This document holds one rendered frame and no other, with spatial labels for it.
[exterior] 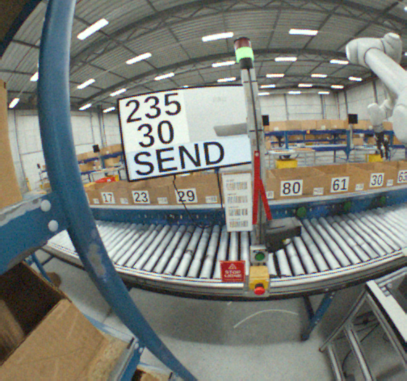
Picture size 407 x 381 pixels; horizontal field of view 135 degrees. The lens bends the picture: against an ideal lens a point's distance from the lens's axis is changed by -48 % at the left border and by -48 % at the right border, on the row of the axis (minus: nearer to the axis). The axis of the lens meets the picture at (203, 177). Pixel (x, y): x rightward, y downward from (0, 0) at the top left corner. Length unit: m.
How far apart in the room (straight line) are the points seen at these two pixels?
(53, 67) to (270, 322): 1.59
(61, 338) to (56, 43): 0.26
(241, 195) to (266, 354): 1.19
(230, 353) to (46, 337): 1.29
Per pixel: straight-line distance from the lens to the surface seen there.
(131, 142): 0.58
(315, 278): 0.85
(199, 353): 1.44
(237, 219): 0.54
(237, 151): 0.58
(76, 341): 0.23
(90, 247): 0.15
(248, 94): 0.49
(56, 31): 0.17
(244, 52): 0.53
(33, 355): 0.21
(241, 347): 1.43
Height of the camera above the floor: 1.36
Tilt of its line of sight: 14 degrees down
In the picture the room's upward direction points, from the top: 7 degrees counter-clockwise
